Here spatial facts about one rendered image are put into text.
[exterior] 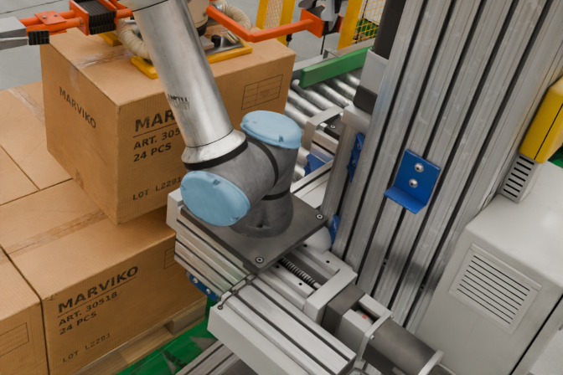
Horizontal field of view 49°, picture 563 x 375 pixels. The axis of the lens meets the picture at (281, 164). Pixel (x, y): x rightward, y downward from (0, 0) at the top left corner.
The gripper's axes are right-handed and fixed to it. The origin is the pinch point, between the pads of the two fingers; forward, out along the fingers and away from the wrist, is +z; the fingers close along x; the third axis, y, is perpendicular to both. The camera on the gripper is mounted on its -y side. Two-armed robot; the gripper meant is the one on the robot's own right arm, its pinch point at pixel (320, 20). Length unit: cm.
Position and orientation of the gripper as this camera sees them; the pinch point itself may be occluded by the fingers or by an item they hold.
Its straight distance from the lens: 176.4
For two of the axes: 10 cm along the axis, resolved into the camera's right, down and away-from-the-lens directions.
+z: -1.4, 7.9, 6.0
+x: 6.7, 5.2, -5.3
